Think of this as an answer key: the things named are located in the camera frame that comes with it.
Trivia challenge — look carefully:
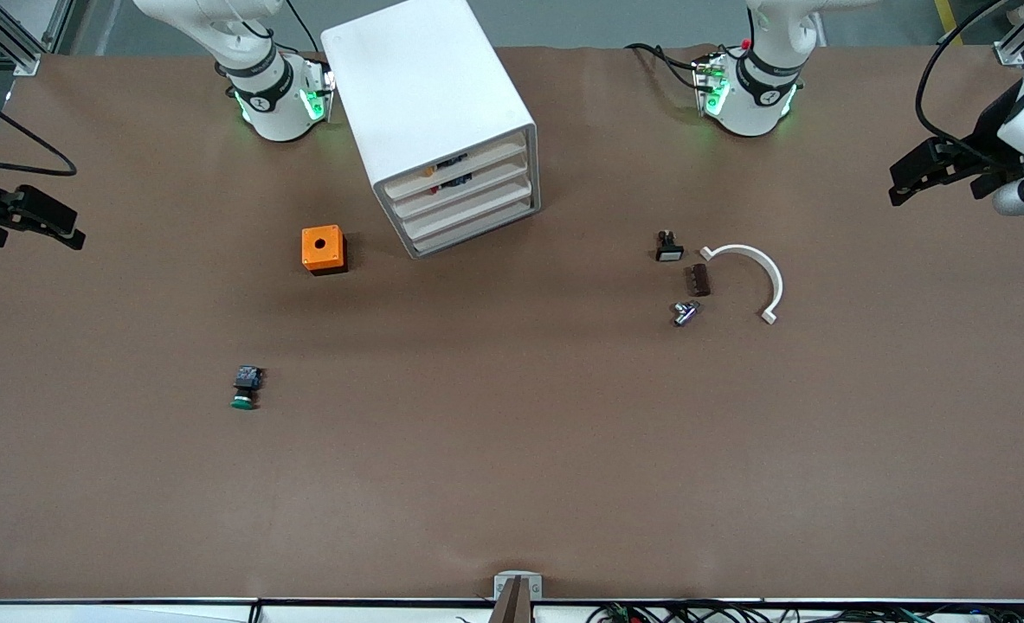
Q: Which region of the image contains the green push button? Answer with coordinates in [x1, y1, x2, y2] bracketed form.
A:
[230, 365, 264, 411]

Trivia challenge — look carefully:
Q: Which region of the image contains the white plastic drawer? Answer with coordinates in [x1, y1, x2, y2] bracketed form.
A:
[383, 130, 528, 200]
[408, 197, 539, 258]
[399, 177, 534, 239]
[390, 156, 531, 219]

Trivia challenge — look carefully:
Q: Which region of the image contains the white drawer cabinet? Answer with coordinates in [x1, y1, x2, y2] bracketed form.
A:
[320, 0, 541, 260]

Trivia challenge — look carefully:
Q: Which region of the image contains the white semicircular clamp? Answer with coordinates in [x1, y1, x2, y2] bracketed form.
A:
[699, 244, 784, 325]

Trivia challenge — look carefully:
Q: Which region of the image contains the orange box with hole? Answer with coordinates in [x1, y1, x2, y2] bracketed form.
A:
[301, 224, 348, 276]

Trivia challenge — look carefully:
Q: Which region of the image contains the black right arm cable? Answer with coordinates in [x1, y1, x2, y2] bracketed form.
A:
[0, 82, 78, 177]

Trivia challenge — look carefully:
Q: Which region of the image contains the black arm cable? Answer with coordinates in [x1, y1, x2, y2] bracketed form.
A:
[914, 0, 1024, 170]
[0, 82, 78, 177]

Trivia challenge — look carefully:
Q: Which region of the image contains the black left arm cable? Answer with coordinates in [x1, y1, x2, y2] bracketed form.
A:
[914, 0, 1024, 170]

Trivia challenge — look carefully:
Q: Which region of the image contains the black left base cable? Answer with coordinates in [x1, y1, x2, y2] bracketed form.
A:
[626, 42, 705, 89]

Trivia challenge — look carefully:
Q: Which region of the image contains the black base cable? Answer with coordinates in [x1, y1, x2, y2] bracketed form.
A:
[626, 42, 705, 89]
[282, 0, 320, 55]

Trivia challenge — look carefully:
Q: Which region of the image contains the black right base cable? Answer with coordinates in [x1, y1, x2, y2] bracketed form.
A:
[282, 0, 320, 55]

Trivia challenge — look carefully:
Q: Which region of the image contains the black cable bundle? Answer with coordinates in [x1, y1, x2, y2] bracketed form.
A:
[585, 600, 1024, 623]

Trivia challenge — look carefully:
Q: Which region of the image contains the grey metal bracket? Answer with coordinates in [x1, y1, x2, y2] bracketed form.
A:
[494, 571, 544, 603]

